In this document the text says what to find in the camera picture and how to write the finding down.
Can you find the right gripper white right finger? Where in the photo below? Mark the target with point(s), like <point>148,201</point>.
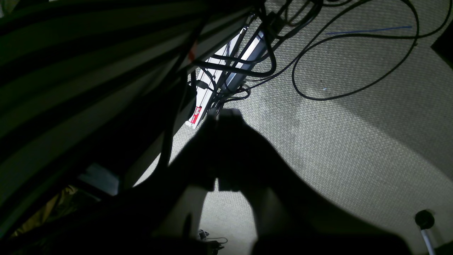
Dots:
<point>288,213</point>

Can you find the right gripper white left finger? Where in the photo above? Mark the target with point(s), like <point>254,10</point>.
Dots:
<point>169,203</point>

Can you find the black caster wheel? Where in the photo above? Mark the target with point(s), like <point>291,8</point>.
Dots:
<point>424,219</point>

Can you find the white power strip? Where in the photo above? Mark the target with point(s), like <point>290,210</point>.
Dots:
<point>213,86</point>

